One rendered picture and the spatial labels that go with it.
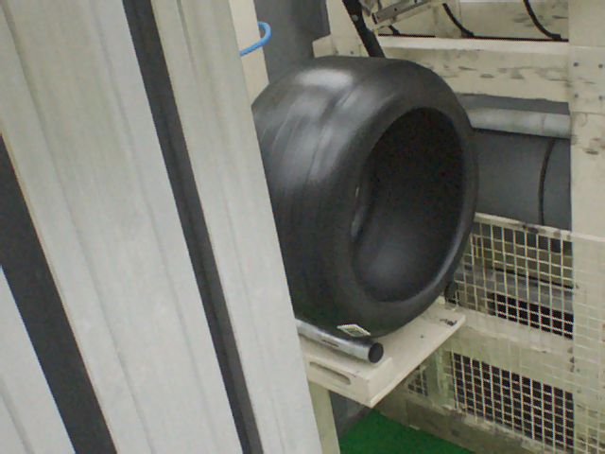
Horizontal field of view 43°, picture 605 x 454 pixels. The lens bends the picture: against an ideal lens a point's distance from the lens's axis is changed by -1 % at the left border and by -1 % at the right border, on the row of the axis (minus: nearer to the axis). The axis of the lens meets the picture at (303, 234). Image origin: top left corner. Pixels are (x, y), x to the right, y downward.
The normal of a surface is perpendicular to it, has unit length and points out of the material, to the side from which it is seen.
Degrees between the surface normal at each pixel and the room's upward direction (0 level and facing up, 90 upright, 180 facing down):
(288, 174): 56
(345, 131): 52
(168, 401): 90
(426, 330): 0
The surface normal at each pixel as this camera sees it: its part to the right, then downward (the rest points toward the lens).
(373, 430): -0.17, -0.88
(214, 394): 0.90, 0.05
